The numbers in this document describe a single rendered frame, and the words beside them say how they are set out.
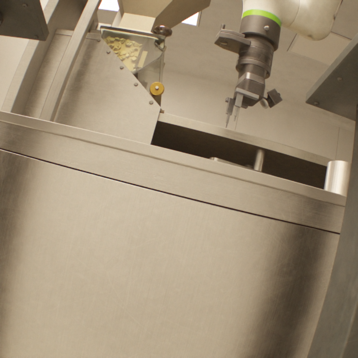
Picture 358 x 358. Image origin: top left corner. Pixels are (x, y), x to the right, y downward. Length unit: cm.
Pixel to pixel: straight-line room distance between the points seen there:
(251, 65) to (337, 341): 62
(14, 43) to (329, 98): 79
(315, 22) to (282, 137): 418
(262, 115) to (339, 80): 461
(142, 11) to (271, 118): 408
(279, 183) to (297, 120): 452
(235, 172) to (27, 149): 37
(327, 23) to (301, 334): 70
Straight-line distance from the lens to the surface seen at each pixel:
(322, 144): 539
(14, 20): 77
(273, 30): 105
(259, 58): 101
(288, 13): 111
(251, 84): 98
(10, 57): 120
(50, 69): 122
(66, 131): 88
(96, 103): 116
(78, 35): 116
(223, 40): 103
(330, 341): 62
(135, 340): 84
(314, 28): 114
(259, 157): 117
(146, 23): 131
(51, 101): 110
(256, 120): 526
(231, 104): 102
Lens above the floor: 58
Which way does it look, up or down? 12 degrees up
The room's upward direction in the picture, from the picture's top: 14 degrees clockwise
